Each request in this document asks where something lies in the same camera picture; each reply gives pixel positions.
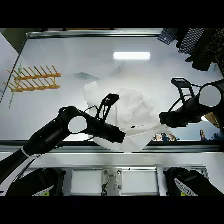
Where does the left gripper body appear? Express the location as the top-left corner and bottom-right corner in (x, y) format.
(95, 119), (127, 145)

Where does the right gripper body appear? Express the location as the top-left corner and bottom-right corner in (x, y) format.
(158, 105), (191, 129)

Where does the white shirt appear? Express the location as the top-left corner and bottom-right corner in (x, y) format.
(82, 80), (172, 153)

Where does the heap of clothes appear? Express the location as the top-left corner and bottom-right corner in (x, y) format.
(157, 28), (224, 73)

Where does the wooden peg rack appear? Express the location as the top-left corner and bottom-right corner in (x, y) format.
(3, 64), (62, 94)

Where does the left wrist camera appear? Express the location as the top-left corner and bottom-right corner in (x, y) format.
(95, 93), (121, 122)

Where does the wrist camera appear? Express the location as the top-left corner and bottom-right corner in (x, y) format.
(95, 93), (121, 122)
(170, 76), (202, 112)

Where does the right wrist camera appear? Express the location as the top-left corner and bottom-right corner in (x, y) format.
(170, 76), (202, 112)

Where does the silver frame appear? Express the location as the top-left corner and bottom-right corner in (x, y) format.
(0, 29), (224, 197)

